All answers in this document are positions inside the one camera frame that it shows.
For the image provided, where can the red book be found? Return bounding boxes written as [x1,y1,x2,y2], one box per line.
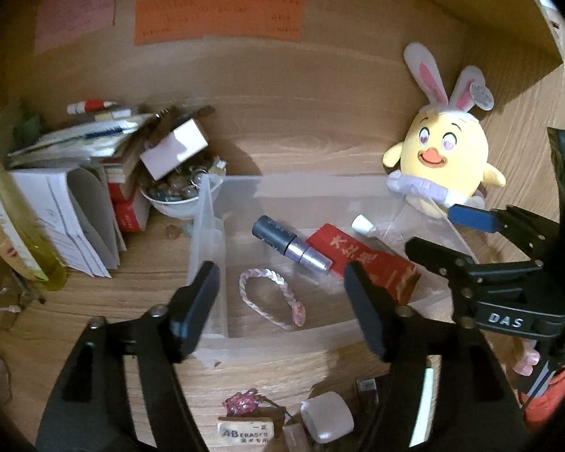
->
[104,160,151,235]

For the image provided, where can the small white cardboard box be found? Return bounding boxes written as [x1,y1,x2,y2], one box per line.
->
[140,118,209,181]

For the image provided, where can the orange sticky note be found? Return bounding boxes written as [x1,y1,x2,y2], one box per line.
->
[134,0,304,46]

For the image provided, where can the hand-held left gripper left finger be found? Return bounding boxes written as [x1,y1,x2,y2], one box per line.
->
[35,260,220,452]

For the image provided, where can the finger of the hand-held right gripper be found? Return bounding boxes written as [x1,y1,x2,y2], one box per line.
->
[405,238,477,293]
[447,202,562,261]

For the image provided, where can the wooden shelf board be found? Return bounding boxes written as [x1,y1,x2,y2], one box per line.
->
[353,0,565,69]

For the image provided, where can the red white marker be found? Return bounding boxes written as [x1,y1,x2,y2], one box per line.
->
[67,99,123,115]

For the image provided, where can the pink sticky note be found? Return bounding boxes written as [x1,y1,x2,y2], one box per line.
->
[34,0,118,53]

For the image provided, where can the yellow chick plush toy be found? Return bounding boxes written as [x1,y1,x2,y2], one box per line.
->
[382,42,507,210]

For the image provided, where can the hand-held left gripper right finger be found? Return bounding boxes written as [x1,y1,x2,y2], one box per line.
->
[344,261,530,452]

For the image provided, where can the pink flower hair clip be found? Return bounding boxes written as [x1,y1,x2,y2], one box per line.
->
[221,387,264,418]

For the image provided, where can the white earbuds case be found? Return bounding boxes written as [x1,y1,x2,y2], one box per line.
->
[300,391,355,444]

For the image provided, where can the stack of paper booklets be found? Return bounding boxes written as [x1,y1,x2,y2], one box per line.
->
[7,113,154,170]

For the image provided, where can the white capped tube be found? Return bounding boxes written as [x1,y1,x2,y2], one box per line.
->
[351,214,408,246]

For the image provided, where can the red printed box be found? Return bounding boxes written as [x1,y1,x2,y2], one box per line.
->
[306,223,423,305]

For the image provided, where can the person's right hand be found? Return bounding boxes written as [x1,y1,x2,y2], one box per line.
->
[513,339,544,377]

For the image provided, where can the person's right forearm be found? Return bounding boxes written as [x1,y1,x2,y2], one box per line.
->
[520,334,565,434]

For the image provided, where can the pink braided bracelet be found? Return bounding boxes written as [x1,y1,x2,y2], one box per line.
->
[238,267,308,331]

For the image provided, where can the white bowl of trinkets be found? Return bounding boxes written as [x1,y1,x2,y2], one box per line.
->
[148,155,227,201]

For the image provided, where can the beige eraser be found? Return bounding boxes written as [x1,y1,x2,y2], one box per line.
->
[217,415,276,444]

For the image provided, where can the white yellow pen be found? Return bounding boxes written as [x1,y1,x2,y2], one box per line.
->
[93,108,139,122]

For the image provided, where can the yellow green bottle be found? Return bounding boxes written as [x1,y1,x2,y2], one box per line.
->
[0,108,69,293]

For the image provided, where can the clear plastic bin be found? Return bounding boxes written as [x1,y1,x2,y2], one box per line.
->
[187,173,478,370]

